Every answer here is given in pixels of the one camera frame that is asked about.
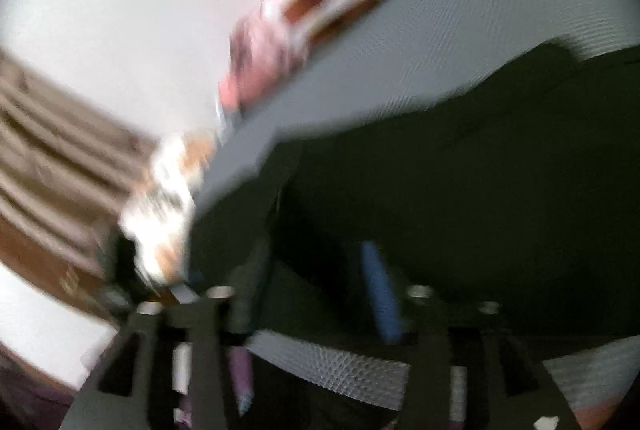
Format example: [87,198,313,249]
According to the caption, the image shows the white brown spotted pillow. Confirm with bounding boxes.
[119,130,221,291]

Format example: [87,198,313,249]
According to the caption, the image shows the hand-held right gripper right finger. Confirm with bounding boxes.
[360,240,578,430]

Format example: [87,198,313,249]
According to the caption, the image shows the pink patterned cloth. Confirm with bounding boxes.
[217,17,306,121]

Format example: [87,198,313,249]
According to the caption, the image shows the purple printed cloth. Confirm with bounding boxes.
[170,344,257,417]

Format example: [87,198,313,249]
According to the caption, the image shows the brown striped cloth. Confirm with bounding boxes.
[0,47,157,316]

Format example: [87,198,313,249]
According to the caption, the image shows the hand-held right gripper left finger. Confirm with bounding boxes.
[62,240,273,430]

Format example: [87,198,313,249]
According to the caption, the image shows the grey textured mat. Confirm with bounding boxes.
[192,0,640,416]

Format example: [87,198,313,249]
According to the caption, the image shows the black pants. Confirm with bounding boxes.
[187,41,640,346]

